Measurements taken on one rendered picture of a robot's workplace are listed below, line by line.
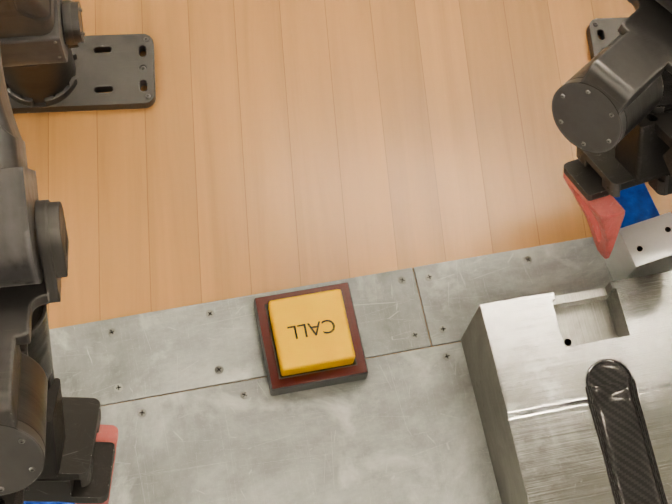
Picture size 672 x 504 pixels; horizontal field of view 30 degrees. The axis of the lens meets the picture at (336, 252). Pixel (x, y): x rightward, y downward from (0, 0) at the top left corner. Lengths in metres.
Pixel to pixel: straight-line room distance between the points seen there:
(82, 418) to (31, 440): 0.15
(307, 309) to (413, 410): 0.12
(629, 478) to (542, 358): 0.11
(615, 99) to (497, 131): 0.28
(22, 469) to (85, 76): 0.51
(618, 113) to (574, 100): 0.03
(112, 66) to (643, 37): 0.48
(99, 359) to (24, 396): 0.35
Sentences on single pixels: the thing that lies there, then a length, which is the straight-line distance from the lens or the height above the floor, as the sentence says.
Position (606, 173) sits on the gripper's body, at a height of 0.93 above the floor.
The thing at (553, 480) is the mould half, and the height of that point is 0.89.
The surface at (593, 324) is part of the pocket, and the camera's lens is 1.02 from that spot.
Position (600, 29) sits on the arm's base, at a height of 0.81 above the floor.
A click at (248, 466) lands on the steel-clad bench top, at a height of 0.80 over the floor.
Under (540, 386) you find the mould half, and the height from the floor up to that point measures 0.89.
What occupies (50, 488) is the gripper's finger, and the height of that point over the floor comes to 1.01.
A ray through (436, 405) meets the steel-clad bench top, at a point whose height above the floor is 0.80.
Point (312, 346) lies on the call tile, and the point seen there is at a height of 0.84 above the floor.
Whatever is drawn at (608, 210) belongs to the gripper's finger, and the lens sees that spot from 1.00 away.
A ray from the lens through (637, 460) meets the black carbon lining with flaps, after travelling 0.98.
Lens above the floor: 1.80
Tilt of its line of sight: 68 degrees down
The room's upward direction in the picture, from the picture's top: 11 degrees clockwise
